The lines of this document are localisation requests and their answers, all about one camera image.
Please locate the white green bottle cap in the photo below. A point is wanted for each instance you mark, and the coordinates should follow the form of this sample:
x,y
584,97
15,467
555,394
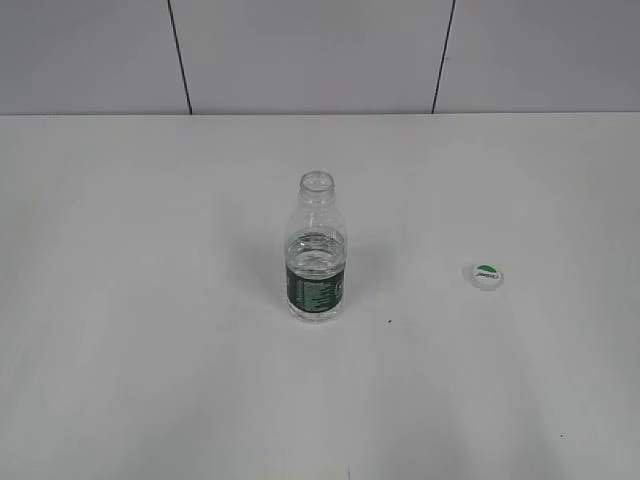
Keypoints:
x,y
485,277

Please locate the clear cestbon water bottle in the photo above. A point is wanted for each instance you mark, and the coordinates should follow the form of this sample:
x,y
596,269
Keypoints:
x,y
315,250

